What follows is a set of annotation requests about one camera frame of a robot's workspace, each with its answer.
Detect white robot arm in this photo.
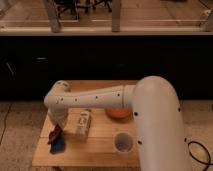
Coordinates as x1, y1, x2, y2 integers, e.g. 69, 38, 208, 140
44, 76, 192, 171

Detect black low cabinet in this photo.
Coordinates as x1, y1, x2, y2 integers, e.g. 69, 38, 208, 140
0, 35, 213, 100

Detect orange bowl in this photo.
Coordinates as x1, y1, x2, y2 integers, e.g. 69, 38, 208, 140
105, 108, 132, 119

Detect wooden board table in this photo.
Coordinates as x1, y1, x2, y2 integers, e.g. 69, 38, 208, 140
31, 79, 141, 168

